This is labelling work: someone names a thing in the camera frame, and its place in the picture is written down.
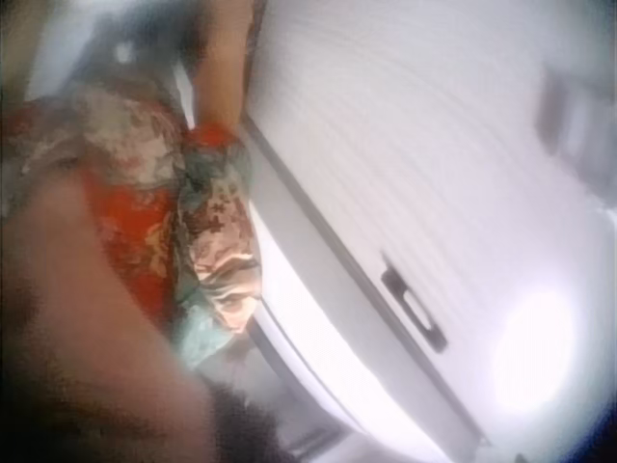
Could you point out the white curved ledge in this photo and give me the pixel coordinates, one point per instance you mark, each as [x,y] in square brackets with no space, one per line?
[308,318]

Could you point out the white ribbed roller shutter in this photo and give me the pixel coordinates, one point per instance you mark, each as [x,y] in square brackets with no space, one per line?
[434,144]

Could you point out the grey wall fixture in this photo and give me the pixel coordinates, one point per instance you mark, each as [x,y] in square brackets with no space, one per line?
[573,116]

